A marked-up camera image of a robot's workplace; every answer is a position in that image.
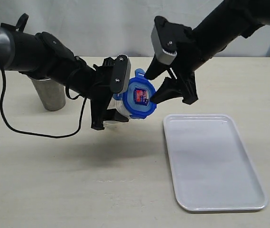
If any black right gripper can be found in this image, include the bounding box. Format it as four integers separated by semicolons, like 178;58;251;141
144;26;206;105

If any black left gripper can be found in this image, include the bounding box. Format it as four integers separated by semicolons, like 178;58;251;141
89;57;129;130

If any clear tall plastic container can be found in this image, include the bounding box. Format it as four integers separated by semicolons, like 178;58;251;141
103;94;130;126

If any blue plastic snap lid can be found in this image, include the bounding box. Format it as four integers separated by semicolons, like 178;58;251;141
108;68;157;119

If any stainless steel cup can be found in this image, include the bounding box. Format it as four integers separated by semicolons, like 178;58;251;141
30;78;66;112

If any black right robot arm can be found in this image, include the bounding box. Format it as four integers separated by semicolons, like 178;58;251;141
145;0;270;105

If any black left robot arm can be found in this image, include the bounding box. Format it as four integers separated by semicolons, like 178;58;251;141
0;13;130;130

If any white backdrop curtain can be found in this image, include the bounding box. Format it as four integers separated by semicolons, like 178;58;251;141
0;0;270;57

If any white rectangular plastic tray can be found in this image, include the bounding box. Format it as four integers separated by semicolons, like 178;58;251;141
163;114;268;213

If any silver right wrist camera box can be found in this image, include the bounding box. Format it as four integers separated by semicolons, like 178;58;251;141
151;16;192;66

